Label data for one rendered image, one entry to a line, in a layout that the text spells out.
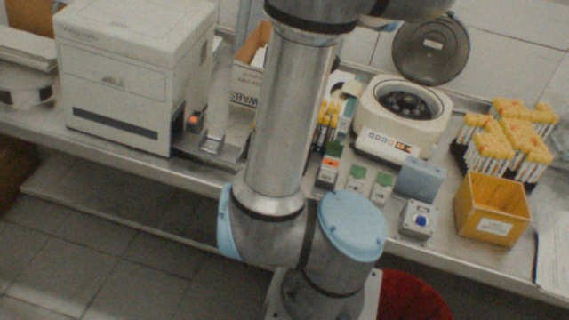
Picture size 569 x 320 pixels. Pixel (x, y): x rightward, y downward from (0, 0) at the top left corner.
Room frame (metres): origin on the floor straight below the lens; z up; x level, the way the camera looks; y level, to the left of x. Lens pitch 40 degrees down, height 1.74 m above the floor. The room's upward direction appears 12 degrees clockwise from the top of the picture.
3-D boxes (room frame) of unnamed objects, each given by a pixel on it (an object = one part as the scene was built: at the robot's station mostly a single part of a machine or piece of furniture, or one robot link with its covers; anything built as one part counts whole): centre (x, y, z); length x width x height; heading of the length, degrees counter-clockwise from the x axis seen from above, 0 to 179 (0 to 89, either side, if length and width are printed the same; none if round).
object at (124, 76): (1.11, 0.37, 1.03); 0.31 x 0.27 x 0.30; 83
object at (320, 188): (0.99, -0.13, 0.89); 0.09 x 0.05 x 0.04; 173
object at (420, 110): (1.28, -0.32, 0.97); 0.15 x 0.15 x 0.07
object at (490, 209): (0.97, -0.52, 0.93); 0.13 x 0.13 x 0.10; 87
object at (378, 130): (1.26, -0.31, 0.94); 0.30 x 0.24 x 0.12; 164
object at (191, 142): (1.00, 0.19, 0.92); 0.21 x 0.07 x 0.05; 83
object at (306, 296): (0.60, -0.13, 1.00); 0.15 x 0.15 x 0.10
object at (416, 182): (1.02, -0.35, 0.92); 0.10 x 0.07 x 0.10; 75
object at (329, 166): (0.99, -0.13, 0.92); 0.05 x 0.04 x 0.06; 173
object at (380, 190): (0.98, -0.26, 0.91); 0.05 x 0.04 x 0.07; 173
